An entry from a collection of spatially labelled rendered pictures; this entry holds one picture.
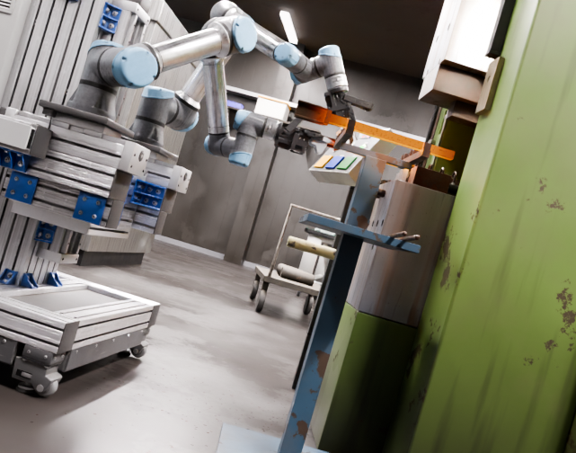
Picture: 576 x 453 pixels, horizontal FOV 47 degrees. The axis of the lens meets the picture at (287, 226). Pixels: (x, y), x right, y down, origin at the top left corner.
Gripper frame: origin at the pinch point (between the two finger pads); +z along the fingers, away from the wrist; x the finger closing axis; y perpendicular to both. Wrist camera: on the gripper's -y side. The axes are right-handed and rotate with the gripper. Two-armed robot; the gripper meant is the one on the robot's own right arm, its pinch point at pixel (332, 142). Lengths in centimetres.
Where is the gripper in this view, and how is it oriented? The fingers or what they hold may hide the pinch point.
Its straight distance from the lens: 236.3
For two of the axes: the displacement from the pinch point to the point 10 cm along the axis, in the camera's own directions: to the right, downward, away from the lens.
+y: -2.9, 9.6, -0.3
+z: 9.6, 2.9, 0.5
